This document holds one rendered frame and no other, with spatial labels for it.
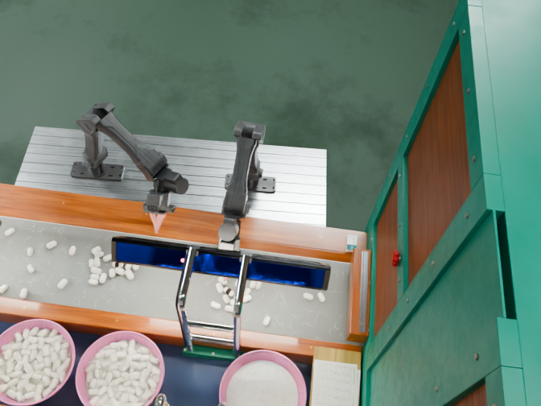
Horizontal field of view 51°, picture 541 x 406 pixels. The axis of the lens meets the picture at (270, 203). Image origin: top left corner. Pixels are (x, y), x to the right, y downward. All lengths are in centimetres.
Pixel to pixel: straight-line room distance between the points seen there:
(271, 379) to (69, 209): 93
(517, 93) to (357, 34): 280
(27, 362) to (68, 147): 89
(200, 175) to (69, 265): 60
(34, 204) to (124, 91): 146
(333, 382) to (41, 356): 91
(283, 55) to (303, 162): 146
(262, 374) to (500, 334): 112
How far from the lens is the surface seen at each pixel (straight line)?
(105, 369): 193
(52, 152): 244
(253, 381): 186
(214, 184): 224
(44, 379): 195
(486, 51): 120
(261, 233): 202
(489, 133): 106
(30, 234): 217
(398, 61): 378
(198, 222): 205
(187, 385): 193
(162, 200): 191
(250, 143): 181
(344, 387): 185
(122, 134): 191
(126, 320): 192
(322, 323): 194
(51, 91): 359
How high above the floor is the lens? 254
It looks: 58 degrees down
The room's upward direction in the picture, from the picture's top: 6 degrees clockwise
